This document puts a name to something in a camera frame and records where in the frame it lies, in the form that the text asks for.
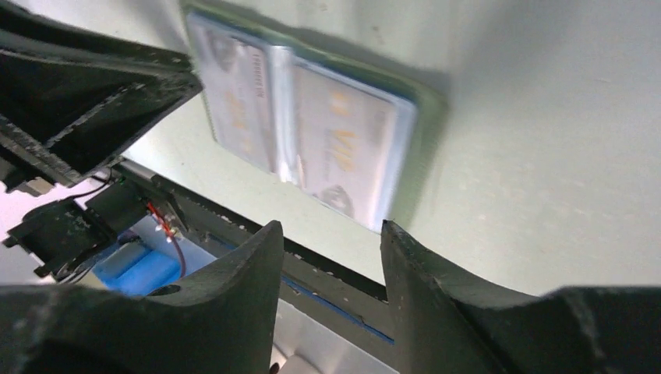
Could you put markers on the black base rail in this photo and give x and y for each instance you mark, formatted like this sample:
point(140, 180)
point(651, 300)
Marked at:
point(255, 264)

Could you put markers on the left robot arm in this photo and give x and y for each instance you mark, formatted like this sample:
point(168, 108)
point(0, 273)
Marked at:
point(63, 235)

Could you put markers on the blue plastic bin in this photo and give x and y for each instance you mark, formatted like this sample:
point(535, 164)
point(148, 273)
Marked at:
point(143, 261)

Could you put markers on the blue card wallet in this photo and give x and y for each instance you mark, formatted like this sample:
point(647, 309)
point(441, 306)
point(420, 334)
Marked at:
point(283, 49)

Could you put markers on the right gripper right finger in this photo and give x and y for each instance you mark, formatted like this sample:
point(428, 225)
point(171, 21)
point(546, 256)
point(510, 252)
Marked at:
point(449, 320)

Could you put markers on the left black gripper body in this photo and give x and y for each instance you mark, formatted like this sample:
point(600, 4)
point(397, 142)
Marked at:
point(16, 177)

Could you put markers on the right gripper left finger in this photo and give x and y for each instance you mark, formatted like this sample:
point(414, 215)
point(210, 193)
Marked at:
point(76, 329)

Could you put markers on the white VIP card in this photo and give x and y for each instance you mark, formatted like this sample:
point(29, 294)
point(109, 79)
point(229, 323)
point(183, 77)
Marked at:
point(233, 68)
point(349, 136)

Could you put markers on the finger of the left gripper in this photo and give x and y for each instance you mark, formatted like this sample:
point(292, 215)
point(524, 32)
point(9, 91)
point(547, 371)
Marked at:
point(72, 100)

